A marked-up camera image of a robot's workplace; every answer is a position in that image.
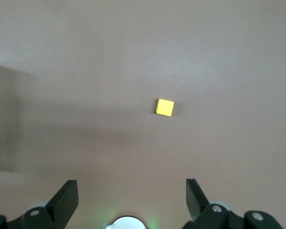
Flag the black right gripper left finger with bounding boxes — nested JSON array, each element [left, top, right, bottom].
[[21, 179, 80, 229]]

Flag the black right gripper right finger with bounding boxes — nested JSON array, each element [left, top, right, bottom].
[[182, 178, 244, 229]]

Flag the yellow wooden cube block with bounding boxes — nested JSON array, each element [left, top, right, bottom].
[[155, 98, 175, 117]]

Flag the brown table cover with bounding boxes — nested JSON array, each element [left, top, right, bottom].
[[0, 0, 286, 229]]

